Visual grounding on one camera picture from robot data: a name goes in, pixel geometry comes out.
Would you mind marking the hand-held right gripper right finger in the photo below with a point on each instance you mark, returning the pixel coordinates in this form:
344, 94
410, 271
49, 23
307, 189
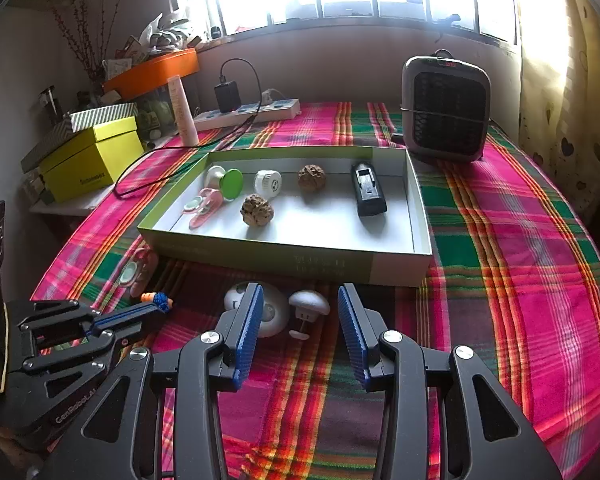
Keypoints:
355, 340

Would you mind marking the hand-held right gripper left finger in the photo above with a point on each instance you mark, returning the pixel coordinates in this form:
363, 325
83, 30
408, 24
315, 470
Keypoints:
245, 345

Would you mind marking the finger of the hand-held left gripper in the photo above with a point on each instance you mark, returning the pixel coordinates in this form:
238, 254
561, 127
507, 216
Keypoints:
80, 355
125, 316

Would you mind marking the white mushroom night light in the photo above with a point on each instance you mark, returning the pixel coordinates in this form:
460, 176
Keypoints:
308, 302

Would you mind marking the green cardboard box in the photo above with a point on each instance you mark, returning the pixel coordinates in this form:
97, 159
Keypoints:
320, 230

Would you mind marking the pink round clip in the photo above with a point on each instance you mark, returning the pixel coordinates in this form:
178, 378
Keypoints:
202, 207
132, 272

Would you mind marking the brown walnut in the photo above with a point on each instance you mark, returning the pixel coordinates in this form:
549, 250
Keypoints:
256, 211
311, 176

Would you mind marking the black battery charger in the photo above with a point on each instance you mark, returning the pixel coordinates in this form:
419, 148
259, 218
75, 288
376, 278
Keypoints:
369, 192

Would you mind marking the white round plug adapter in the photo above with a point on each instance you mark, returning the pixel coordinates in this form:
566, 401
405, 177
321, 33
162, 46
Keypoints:
267, 183

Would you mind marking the white round night light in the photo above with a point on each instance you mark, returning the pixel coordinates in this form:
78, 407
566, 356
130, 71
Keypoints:
276, 316

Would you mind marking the white side table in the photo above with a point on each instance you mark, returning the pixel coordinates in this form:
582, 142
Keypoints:
75, 205

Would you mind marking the pink plaid tablecloth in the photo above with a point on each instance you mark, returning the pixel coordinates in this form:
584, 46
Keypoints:
480, 260

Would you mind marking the yellow cardboard box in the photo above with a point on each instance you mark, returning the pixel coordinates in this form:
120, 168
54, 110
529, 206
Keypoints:
95, 165

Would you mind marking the green and white suction holder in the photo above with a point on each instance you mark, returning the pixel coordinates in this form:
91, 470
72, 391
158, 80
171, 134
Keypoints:
229, 182

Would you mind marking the dark bottle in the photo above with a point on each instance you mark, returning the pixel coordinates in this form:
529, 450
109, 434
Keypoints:
51, 105

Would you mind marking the striped box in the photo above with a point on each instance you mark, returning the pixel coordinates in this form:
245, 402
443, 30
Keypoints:
105, 115

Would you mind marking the green ornament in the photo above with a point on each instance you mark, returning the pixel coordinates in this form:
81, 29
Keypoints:
155, 115

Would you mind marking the cream cosmetic tube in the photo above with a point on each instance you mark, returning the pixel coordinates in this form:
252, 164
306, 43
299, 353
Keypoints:
182, 110

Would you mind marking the white power strip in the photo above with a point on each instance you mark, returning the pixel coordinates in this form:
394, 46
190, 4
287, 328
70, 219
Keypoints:
275, 109

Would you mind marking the black power adapter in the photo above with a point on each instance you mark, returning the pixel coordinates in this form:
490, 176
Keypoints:
228, 96

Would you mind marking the orange tray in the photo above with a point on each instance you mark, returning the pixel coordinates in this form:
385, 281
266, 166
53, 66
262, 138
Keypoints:
155, 72

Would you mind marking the grey space heater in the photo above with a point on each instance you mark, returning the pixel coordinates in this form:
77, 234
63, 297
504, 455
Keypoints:
447, 110

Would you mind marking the small white plug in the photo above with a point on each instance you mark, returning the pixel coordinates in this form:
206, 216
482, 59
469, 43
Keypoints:
268, 97

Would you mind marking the dried branches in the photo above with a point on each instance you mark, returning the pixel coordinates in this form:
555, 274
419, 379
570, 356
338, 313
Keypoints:
75, 35

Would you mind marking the potted succulent plant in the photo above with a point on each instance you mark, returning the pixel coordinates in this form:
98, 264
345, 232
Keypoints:
167, 32

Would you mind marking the yellow patterned curtain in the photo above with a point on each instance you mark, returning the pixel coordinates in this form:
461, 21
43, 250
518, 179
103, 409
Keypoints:
570, 110

